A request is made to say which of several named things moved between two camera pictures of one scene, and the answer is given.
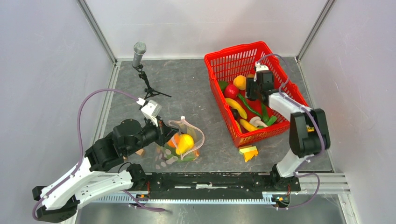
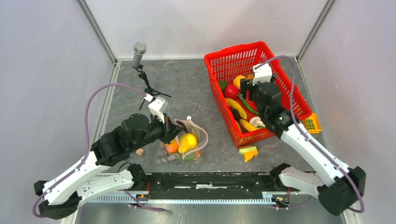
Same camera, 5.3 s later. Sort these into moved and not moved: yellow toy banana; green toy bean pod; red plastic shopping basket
Moved: green toy bean pod
Not moved: yellow toy banana; red plastic shopping basket
